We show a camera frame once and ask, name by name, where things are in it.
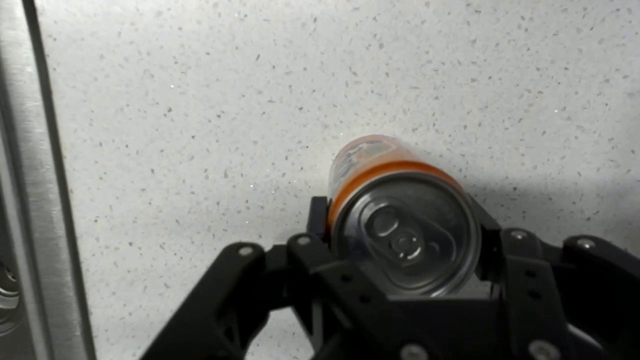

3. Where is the orange fanta can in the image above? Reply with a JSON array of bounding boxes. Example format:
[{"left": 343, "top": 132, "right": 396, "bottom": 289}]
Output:
[{"left": 329, "top": 134, "right": 482, "bottom": 296}]

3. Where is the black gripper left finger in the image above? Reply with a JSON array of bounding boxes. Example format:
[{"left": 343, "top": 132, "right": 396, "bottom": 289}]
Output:
[{"left": 143, "top": 195, "right": 394, "bottom": 360}]

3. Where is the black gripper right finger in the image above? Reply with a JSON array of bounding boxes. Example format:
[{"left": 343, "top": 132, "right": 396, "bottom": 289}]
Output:
[{"left": 394, "top": 206, "right": 640, "bottom": 360}]

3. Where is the stainless steel double sink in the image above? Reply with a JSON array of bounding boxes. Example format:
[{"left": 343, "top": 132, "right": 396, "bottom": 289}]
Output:
[{"left": 0, "top": 0, "right": 97, "bottom": 360}]

